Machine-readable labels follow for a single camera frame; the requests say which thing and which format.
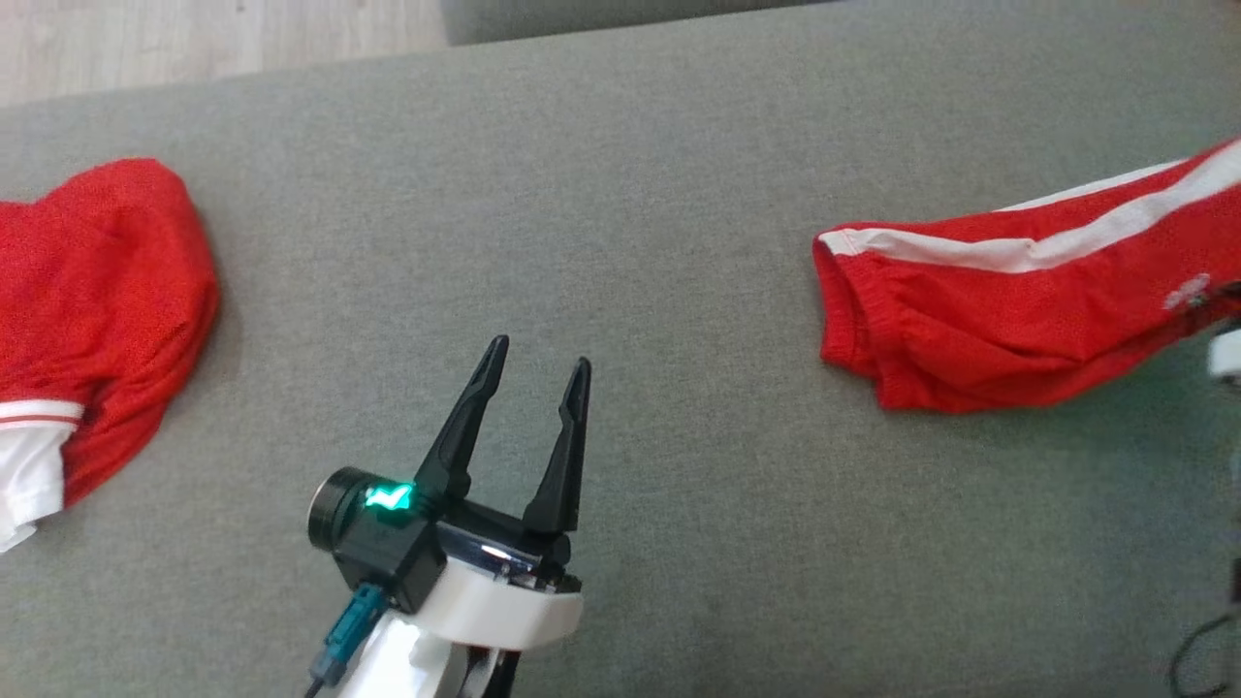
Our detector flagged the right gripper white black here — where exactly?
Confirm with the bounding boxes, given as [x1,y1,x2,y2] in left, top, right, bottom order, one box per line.
[1207,328,1241,386]

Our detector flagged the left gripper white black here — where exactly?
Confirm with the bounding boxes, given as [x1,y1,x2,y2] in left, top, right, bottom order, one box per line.
[411,334,593,652]

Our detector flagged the red shorts with white stripe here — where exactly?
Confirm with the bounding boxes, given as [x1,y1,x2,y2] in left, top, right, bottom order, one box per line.
[811,136,1241,417]

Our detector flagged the red jersey with white sleeves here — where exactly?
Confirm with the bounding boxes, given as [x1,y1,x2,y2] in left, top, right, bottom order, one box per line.
[0,157,223,555]

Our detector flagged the large grey fabric sofa seat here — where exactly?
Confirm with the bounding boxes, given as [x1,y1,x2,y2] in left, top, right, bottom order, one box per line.
[0,0,1241,698]

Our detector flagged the black cable with blue connector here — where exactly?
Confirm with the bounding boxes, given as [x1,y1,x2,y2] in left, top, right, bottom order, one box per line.
[304,582,391,698]

